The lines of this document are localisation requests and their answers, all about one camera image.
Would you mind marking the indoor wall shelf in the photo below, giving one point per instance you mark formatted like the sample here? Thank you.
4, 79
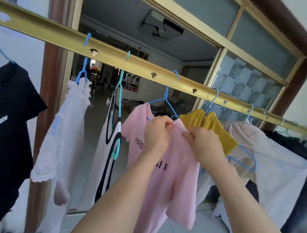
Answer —
132, 84

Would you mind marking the gold clothes rail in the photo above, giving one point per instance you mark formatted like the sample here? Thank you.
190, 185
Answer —
108, 48

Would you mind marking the person's left forearm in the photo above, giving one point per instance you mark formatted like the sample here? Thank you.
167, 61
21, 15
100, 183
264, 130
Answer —
120, 199

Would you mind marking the pink t-shirt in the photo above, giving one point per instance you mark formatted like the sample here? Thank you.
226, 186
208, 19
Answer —
172, 182

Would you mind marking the black sheer blouse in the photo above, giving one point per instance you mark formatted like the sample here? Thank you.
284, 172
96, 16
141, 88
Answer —
290, 144

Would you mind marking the mustard yellow t-shirt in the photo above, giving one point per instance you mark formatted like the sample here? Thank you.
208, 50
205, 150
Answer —
218, 129

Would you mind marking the ceiling lamp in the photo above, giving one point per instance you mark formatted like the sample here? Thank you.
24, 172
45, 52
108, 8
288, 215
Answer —
160, 26

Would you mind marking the black t-shirt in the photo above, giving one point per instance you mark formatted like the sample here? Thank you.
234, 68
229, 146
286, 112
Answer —
14, 132

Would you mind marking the brown door frame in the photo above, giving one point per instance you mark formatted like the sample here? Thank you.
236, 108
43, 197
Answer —
52, 72

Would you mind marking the white lace blouse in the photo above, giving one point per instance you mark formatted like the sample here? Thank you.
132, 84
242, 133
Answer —
62, 148

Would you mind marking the person's right hand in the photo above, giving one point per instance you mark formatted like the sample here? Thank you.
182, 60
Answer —
207, 146

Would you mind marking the white black-trimmed tank top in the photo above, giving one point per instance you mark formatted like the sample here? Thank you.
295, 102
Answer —
100, 163

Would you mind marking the person's left hand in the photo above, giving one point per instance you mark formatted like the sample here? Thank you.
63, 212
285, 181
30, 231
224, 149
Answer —
158, 136

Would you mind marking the gold framed glass door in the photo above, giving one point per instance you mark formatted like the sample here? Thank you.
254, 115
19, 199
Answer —
251, 76

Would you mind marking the sheer white lace-collar shirt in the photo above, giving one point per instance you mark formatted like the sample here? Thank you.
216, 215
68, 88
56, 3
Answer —
275, 168

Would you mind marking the person's right forearm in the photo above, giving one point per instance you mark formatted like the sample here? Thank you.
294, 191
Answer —
244, 199

